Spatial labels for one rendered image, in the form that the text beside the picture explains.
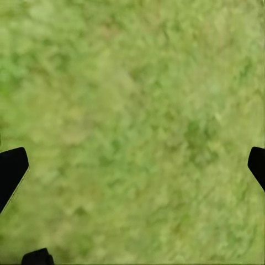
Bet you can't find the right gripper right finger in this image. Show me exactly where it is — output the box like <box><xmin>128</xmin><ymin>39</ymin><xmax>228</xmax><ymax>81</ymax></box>
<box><xmin>247</xmin><ymin>147</ymin><xmax>265</xmax><ymax>190</ymax></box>

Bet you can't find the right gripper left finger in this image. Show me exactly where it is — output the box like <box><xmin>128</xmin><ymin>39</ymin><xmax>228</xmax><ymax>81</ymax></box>
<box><xmin>0</xmin><ymin>147</ymin><xmax>29</xmax><ymax>213</ymax></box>

